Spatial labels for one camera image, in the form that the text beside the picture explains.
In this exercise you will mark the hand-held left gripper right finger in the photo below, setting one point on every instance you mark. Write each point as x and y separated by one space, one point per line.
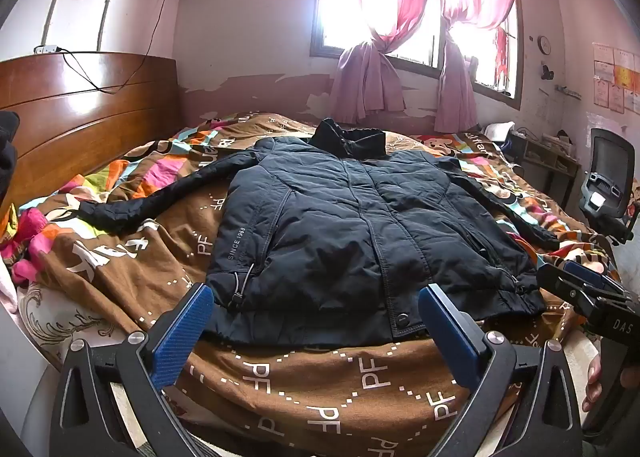
450 337

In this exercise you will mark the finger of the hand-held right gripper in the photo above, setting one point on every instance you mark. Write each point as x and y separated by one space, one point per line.
590 271
562 282

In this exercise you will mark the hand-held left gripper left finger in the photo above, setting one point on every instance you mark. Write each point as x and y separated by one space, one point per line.
182 332

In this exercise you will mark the dark navy padded jacket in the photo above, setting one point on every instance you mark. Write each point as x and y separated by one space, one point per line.
350 227

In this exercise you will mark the person's right hand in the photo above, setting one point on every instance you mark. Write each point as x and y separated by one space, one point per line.
593 382

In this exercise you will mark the black office chair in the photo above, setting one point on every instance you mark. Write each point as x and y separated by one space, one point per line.
607 172

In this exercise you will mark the cluttered desk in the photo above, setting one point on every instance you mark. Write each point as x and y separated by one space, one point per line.
547 157

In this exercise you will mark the brown printed quilt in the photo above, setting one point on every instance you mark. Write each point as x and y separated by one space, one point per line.
310 387

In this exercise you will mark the white patterned bed sheet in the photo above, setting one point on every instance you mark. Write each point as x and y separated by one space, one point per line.
30 322

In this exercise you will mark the wooden bed headboard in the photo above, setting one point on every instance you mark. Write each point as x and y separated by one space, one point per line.
75 122

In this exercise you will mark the dark cloth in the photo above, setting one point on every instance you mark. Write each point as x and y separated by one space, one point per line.
7 152

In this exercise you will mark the narrow pink curtain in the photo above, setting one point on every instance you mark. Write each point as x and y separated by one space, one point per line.
465 37

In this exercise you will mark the white power strip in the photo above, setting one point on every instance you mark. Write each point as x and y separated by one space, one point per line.
47 50

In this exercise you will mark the small wall shelf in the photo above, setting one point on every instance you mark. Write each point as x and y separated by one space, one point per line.
570 92

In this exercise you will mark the wall posters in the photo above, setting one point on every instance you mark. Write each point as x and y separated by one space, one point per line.
612 82

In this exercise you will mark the round wall clock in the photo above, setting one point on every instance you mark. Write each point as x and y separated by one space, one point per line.
544 43

